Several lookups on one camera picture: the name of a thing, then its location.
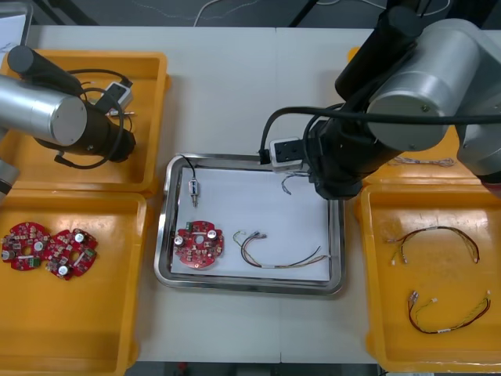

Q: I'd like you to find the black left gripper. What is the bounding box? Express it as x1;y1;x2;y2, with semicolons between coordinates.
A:
100;120;137;164

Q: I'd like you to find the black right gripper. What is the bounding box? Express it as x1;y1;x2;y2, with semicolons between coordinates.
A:
303;117;365;201

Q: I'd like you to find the metal solenoid with blue label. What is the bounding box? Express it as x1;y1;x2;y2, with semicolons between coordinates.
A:
180;155;201;208

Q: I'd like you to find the multicoloured wire harness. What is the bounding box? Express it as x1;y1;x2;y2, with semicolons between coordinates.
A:
232;230;332;270

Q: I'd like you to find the round red circuit board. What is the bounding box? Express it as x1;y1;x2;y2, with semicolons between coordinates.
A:
45;229;99;281
173;220;226;271
1;222;53;271

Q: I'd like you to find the group of metal solenoids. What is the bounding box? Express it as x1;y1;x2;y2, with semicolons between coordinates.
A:
80;80;139;118

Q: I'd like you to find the yellow-orange plastic bin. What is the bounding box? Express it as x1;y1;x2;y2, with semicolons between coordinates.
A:
0;189;154;376
353;183;501;373
346;45;501;193
0;50;172;193

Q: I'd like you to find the white paper sheet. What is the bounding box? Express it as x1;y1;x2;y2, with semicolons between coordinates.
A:
170;166;330;282

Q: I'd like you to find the steel tray with paper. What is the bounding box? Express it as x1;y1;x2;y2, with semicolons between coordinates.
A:
0;0;35;51

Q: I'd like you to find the red-black wire harness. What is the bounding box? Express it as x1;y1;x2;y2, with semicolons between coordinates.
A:
406;288;492;334
386;226;481;265

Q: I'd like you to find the black metal frame bar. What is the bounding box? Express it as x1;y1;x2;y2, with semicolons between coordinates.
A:
288;0;320;28
37;0;101;27

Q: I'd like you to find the thin white cable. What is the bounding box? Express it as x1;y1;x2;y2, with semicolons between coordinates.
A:
316;0;388;11

